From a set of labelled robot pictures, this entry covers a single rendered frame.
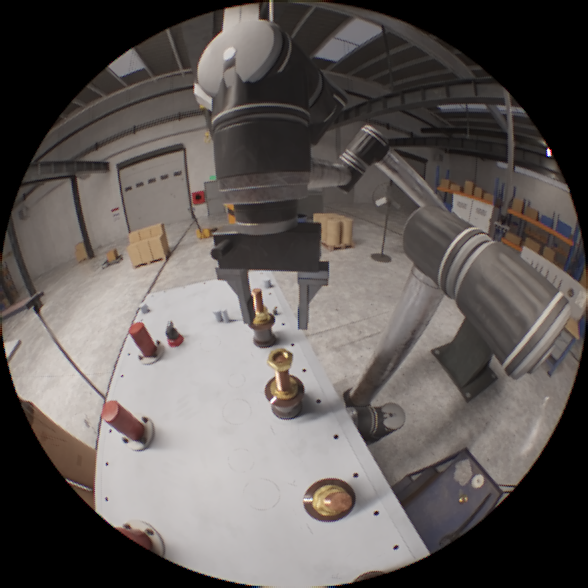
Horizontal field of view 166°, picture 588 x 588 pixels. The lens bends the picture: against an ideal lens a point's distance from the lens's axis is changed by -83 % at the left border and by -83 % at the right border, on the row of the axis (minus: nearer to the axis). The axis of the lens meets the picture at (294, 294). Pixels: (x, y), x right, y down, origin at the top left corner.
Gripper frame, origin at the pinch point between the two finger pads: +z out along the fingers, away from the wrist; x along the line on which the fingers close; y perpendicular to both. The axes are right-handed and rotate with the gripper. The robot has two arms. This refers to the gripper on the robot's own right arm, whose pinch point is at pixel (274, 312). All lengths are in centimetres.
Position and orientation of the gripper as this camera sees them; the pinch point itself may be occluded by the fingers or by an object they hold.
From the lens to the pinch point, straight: 31.0
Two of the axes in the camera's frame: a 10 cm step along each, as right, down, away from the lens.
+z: 0.3, 8.4, 5.4
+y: -1.6, 5.4, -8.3
